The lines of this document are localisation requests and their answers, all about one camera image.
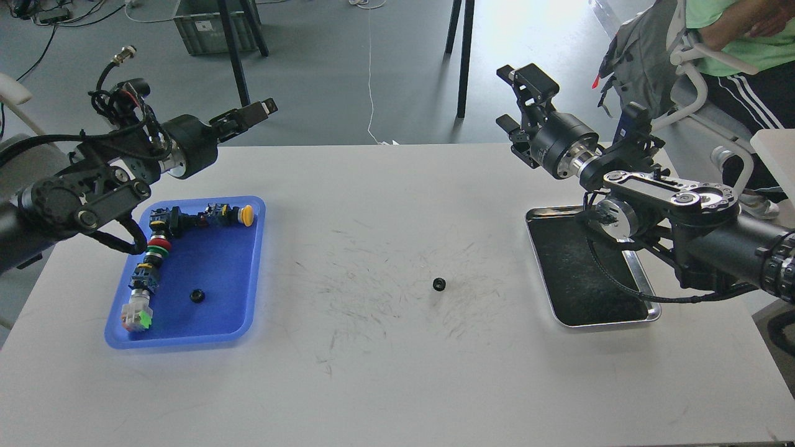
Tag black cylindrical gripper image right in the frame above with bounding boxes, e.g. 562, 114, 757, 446
495, 63, 599, 180

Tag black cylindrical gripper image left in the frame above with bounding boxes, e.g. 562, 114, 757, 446
161, 98, 278, 180

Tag small black gear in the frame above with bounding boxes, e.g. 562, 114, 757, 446
189, 289, 206, 304
432, 278, 447, 292

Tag blue plastic tray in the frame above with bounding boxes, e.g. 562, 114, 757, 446
104, 196, 266, 349

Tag silver metal tray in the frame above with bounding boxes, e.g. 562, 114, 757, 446
525, 205, 661, 329

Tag black table leg left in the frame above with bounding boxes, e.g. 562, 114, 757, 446
216, 1, 270, 107

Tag black table leg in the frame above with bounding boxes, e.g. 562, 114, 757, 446
445, 0, 475, 120
216, 1, 270, 107

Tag grey plastic crate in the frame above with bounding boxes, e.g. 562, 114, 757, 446
173, 1, 258, 56

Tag grey backpack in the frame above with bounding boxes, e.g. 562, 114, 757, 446
598, 1, 679, 119

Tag black table leg right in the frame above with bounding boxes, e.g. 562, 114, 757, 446
445, 0, 475, 120

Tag red and green push buttons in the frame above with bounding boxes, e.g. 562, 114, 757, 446
143, 233, 171, 266

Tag white office chair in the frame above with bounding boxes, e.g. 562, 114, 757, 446
652, 24, 759, 196

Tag seated person green shirt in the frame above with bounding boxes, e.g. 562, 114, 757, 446
683, 0, 795, 219

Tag yellow push button switch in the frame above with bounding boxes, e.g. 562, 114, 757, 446
197, 202, 256, 227

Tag black connector switch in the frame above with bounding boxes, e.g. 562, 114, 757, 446
148, 206, 199, 240

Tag white floor cable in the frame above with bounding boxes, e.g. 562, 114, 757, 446
348, 0, 399, 146

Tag blue black small switch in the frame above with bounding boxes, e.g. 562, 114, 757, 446
129, 263, 161, 294

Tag white green square switch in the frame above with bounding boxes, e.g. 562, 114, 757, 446
121, 289, 153, 333

